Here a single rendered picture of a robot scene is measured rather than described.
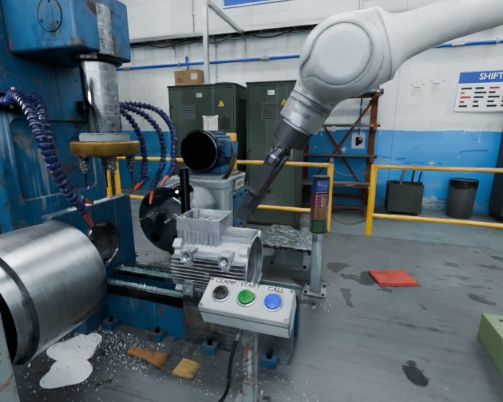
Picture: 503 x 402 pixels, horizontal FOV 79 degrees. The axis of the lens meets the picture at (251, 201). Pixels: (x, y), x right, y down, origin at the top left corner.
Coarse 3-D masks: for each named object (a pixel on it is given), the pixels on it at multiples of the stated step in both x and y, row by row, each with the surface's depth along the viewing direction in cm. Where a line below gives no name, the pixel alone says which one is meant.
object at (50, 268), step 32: (64, 224) 67; (0, 256) 53; (32, 256) 56; (64, 256) 60; (96, 256) 66; (0, 288) 50; (32, 288) 53; (64, 288) 58; (96, 288) 65; (32, 320) 53; (64, 320) 59; (32, 352) 55
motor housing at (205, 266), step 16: (224, 240) 77; (240, 240) 76; (256, 240) 85; (176, 256) 77; (208, 256) 74; (256, 256) 88; (176, 272) 77; (192, 272) 76; (208, 272) 74; (224, 272) 74; (240, 272) 72; (256, 272) 87
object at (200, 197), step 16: (160, 192) 109; (176, 192) 107; (192, 192) 113; (208, 192) 122; (144, 208) 113; (160, 208) 110; (176, 208) 108; (192, 208) 107; (208, 208) 117; (144, 224) 115; (160, 224) 112; (160, 240) 114
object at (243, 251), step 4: (260, 232) 84; (260, 236) 84; (176, 240) 78; (180, 240) 78; (172, 244) 78; (176, 244) 77; (180, 244) 77; (176, 248) 78; (180, 248) 78; (240, 248) 73; (244, 248) 73; (248, 248) 73; (240, 252) 72; (244, 252) 72; (248, 252) 74; (240, 256) 73; (244, 256) 73; (260, 276) 87; (260, 280) 88; (176, 284) 81; (180, 284) 80; (176, 288) 80; (180, 288) 80
